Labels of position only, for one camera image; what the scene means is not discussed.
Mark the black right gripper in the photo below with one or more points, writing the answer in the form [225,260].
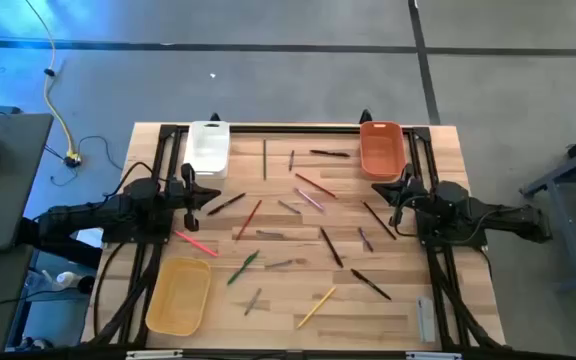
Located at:
[408,195]

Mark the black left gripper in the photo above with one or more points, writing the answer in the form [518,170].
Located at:
[183,195]

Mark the black pen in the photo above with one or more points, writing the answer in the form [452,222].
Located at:
[226,204]
[331,247]
[370,284]
[329,153]

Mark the dark brown pencil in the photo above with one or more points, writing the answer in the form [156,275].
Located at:
[379,220]

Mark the white plastic bin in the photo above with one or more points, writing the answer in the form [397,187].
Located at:
[208,150]

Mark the red brown pencil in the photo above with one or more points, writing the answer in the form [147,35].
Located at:
[248,220]

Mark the pink red pencil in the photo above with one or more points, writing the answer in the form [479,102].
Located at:
[196,243]

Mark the purple crayon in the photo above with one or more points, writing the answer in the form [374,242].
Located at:
[365,239]

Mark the green pencil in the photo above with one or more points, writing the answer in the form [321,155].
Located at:
[264,160]

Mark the green pen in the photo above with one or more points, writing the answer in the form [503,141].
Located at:
[243,267]

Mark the clear purple pen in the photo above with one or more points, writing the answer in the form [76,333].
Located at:
[309,199]

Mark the blue grey crayon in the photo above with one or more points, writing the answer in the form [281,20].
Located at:
[289,206]

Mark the dark grey crayon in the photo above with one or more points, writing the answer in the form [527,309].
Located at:
[291,160]

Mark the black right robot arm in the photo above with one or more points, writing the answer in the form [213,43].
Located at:
[468,210]

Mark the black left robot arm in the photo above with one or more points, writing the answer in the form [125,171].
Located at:
[118,210]

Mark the orange plastic bin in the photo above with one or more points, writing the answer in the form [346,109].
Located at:
[382,150]

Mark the black table clamp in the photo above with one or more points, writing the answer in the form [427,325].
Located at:
[214,118]
[365,116]

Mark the yellow plastic bin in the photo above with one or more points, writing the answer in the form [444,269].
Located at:
[178,295]

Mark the white paper sheet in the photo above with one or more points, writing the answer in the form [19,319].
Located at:
[89,239]

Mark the yellow pencil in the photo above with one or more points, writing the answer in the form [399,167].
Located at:
[316,307]

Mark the yellow black power plug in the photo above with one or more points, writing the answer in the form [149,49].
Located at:
[72,160]

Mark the black round lid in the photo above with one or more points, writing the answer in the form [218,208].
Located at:
[86,284]

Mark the black desk leg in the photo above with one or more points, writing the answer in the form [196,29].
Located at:
[68,252]

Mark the clear plastic bottle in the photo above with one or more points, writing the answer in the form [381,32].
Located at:
[63,279]

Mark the blue grey metal table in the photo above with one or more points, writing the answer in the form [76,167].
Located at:
[568,235]

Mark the dark grey desk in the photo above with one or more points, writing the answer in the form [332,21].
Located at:
[3,190]

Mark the black aluminium table frame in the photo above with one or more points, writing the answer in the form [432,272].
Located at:
[293,129]

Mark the white metal bracket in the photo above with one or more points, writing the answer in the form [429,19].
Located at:
[154,354]
[433,356]

